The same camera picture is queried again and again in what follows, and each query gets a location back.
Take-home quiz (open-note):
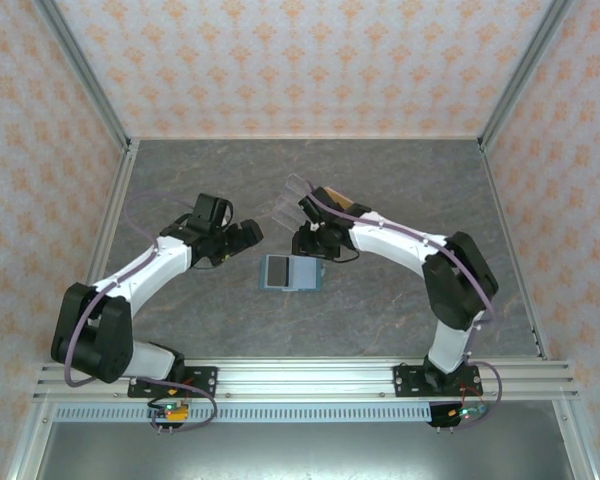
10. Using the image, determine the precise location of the dark grey credit card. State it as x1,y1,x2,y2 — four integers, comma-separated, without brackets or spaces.
266,255,290,288

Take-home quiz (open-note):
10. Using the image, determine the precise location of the light blue card case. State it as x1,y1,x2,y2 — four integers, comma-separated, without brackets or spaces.
258,252,327,294

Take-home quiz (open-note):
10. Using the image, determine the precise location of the clear acrylic tiered card holder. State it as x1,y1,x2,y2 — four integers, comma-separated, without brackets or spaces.
268,172,326,232

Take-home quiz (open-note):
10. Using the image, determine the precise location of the tan wooden block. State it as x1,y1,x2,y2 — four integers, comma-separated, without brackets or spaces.
322,185,372,215

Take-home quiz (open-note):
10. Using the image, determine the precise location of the left controller circuit board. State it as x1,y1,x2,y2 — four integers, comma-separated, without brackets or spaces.
147,399,191,426

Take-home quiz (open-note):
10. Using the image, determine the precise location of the controller circuit board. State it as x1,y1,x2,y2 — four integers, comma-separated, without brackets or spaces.
429,399,491,431
147,399,191,426

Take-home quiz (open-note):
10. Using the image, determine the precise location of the shiny metal panel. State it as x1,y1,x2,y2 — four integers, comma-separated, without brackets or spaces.
32,422,574,480

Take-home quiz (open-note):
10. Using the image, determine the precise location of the right controller circuit board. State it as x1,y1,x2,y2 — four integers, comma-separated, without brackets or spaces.
429,399,491,431

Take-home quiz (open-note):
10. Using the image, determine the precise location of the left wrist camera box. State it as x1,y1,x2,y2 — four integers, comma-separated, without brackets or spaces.
189,193,235,234

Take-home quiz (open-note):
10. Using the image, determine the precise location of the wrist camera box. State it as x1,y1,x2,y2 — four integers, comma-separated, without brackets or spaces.
189,193,235,234
298,191,327,224

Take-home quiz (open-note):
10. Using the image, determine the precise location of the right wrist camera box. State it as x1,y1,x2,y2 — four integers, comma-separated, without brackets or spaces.
298,191,327,224

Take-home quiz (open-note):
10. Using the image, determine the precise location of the aluminium side frame rail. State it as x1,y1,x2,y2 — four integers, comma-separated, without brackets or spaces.
479,139,599,480
4,139,142,480

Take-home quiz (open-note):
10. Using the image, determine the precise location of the aluminium front mounting rail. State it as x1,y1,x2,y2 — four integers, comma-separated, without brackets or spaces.
32,357,580,401

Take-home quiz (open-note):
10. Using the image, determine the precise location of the grey slotted cable duct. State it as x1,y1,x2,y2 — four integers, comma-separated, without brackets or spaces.
52,403,489,425

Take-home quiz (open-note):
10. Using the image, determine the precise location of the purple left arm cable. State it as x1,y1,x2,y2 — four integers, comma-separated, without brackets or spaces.
62,191,219,436

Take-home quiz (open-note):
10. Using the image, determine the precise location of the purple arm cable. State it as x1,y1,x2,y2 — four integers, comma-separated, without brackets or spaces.
62,191,219,436
304,179,506,432

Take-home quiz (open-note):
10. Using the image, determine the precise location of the aluminium frame corner post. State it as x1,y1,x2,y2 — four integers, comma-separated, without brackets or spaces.
477,0,579,151
32,0,134,151

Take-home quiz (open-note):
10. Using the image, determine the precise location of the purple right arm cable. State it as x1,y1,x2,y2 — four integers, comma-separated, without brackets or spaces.
304,179,506,432

